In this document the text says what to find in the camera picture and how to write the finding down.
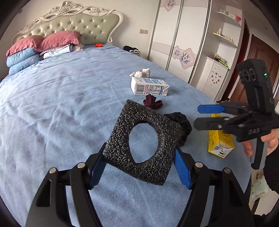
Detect yellow banana milk carton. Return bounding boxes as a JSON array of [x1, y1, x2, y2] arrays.
[[207, 113, 236, 159]]

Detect black foam square with hole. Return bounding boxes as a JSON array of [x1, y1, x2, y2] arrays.
[[101, 101, 182, 187]]

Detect dark red ribbon bow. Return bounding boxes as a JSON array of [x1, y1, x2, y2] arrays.
[[143, 94, 163, 110]]

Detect white blue milk carton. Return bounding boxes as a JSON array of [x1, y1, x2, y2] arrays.
[[130, 77, 169, 96]]

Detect person's right hand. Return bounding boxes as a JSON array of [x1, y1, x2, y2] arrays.
[[242, 129, 278, 157]]

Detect black scrunchie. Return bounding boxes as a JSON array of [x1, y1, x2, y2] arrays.
[[164, 112, 192, 146]]

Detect white low cabinet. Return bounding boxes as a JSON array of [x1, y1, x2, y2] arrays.
[[196, 57, 228, 100]]

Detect toys on cabinet top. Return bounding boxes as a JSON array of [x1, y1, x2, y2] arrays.
[[213, 54, 229, 68]]

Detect brown wooden door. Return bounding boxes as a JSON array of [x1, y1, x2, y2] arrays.
[[220, 19, 279, 105]]

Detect blue bed sheet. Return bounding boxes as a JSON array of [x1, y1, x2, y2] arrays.
[[0, 43, 254, 227]]

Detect lower corner shelf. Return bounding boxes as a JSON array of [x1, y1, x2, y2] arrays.
[[213, 28, 237, 48]]

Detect corner shelf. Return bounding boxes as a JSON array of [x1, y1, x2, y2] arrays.
[[217, 9, 242, 27], [213, 28, 237, 48]]

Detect white sliding wardrobe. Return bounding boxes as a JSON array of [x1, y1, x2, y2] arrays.
[[149, 0, 212, 82]]

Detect upper corner shelf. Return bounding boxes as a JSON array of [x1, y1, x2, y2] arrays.
[[217, 9, 242, 27]]

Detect small orange object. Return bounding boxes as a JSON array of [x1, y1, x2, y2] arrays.
[[95, 43, 103, 48]]

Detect folded patterned blanket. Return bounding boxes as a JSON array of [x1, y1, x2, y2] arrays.
[[40, 43, 84, 60]]

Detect lower blue folded quilt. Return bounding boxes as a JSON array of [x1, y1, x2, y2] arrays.
[[9, 53, 40, 75]]

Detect blue folded quilt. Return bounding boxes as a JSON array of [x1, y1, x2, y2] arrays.
[[6, 48, 37, 67], [9, 53, 40, 75]]

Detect right pink pillow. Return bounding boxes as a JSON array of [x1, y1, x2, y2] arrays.
[[37, 31, 81, 52]]

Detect pink pillow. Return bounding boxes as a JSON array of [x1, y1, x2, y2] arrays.
[[37, 31, 81, 52], [6, 35, 44, 57]]

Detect green tufted headboard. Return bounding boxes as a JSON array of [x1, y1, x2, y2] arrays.
[[11, 1, 123, 45]]

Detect upper blue folded quilt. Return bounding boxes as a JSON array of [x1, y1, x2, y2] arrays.
[[6, 48, 37, 67]]

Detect left pink pillow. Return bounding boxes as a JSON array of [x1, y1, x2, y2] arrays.
[[6, 35, 44, 57]]

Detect beige wall switch plate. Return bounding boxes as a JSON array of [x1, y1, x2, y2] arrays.
[[139, 29, 149, 35]]

